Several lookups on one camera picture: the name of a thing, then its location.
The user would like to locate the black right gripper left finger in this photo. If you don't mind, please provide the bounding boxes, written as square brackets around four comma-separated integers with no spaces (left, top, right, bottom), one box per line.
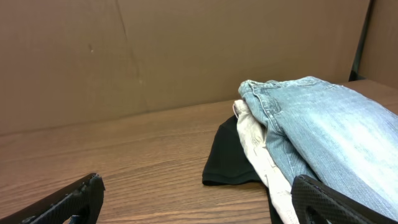
[1,173,105,224]

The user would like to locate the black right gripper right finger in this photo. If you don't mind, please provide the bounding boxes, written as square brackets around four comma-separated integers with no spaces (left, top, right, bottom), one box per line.
[291,175,397,224]

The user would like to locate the light blue denim shorts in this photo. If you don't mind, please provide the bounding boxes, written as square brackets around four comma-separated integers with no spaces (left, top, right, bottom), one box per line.
[239,77,397,220]

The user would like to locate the brown cardboard back panel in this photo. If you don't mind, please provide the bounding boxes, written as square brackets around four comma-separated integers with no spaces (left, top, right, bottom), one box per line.
[0,0,398,136]

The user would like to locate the black garment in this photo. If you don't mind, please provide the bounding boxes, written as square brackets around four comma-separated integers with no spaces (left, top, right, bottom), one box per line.
[201,114,284,224]

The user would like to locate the beige shorts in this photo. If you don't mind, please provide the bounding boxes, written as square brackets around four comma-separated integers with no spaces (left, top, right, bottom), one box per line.
[233,100,299,224]

